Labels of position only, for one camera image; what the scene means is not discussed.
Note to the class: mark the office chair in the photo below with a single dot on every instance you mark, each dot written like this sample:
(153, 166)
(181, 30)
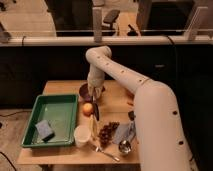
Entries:
(108, 21)

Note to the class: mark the white cup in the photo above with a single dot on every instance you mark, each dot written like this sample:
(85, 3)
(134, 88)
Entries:
(82, 135)

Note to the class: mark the grey blue cloth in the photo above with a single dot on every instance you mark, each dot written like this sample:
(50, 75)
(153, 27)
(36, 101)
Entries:
(124, 132)

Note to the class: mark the bunch of red grapes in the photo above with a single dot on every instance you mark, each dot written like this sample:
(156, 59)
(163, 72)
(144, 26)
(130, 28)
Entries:
(106, 132)

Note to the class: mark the purple bowl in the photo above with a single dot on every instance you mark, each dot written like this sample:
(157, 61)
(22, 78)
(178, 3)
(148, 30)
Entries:
(83, 92)

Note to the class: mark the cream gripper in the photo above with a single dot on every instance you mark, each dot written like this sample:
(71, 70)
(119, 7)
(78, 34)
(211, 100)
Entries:
(95, 92)

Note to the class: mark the banana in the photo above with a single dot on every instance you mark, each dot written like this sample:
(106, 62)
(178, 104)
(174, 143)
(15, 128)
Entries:
(93, 127)

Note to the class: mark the wooden table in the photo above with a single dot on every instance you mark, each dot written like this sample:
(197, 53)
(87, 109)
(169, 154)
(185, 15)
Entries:
(114, 105)

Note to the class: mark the metal measuring scoop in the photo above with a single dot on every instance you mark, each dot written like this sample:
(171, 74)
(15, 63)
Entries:
(125, 146)

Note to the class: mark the orange bowl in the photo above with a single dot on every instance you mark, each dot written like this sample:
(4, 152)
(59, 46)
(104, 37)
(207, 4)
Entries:
(129, 94)

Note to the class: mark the orange fruit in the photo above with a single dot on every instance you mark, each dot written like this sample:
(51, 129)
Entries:
(87, 109)

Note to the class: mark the white railing ledge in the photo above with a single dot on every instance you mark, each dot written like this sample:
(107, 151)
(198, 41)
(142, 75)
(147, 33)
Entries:
(106, 40)

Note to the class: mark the green plastic tray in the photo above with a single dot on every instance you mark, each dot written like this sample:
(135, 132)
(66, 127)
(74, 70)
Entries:
(60, 112)

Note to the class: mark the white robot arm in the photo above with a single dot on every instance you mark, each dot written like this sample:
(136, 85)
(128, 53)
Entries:
(162, 145)

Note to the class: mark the black rectangular block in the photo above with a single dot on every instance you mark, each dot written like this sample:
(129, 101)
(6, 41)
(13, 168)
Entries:
(131, 115)

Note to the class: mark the black handled brush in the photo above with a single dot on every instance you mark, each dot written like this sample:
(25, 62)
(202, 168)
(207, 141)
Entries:
(96, 109)

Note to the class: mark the blue sponge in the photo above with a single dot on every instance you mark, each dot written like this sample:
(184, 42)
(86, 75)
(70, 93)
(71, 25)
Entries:
(44, 129)

